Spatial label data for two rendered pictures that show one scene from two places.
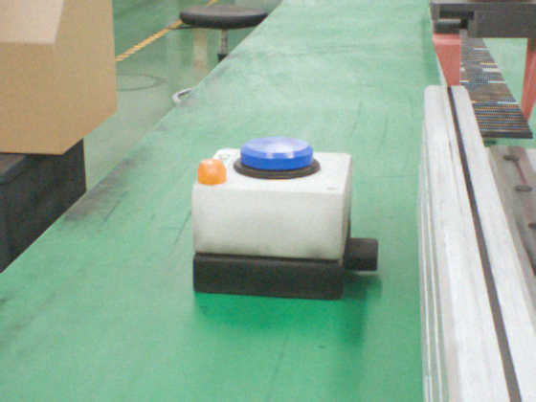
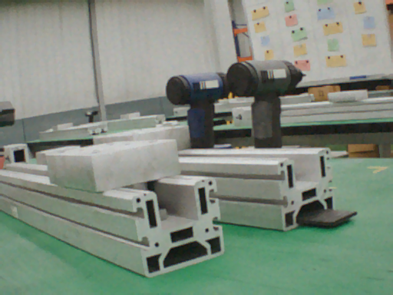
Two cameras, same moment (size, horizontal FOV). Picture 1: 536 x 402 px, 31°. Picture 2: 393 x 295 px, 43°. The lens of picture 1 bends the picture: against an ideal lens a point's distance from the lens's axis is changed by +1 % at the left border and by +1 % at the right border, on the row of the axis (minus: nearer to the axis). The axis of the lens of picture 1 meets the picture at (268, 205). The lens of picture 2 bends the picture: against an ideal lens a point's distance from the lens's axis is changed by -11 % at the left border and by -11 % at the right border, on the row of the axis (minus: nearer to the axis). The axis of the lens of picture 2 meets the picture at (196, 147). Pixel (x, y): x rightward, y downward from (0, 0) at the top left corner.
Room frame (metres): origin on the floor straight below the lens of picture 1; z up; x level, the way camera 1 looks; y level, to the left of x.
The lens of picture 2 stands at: (-0.61, 0.31, 0.95)
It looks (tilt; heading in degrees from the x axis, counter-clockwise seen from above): 5 degrees down; 317
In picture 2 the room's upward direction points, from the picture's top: 8 degrees counter-clockwise
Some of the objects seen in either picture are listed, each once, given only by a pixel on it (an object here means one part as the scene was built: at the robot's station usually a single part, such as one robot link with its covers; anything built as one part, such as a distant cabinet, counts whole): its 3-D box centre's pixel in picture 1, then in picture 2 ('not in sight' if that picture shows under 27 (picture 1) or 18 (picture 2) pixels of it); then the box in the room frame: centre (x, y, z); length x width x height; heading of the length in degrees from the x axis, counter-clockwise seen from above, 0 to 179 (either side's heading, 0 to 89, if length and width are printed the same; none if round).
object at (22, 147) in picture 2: not in sight; (13, 157); (1.53, -0.59, 0.83); 0.11 x 0.10 x 0.10; 86
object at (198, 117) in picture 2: not in sight; (215, 125); (0.20, -0.49, 0.89); 0.20 x 0.08 x 0.22; 91
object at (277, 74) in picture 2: not in sight; (281, 122); (-0.02, -0.44, 0.89); 0.20 x 0.08 x 0.22; 91
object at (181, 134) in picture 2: not in sight; (140, 150); (0.18, -0.28, 0.87); 0.16 x 0.11 x 0.07; 172
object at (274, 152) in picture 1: (276, 160); not in sight; (0.50, 0.00, 0.84); 0.04 x 0.04 x 0.02
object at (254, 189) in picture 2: not in sight; (143, 177); (0.18, -0.28, 0.82); 0.80 x 0.10 x 0.09; 172
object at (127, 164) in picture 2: not in sight; (107, 174); (-0.04, -0.06, 0.87); 0.16 x 0.11 x 0.07; 172
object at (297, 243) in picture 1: (291, 217); not in sight; (0.50, -0.01, 0.81); 0.10 x 0.08 x 0.06; 82
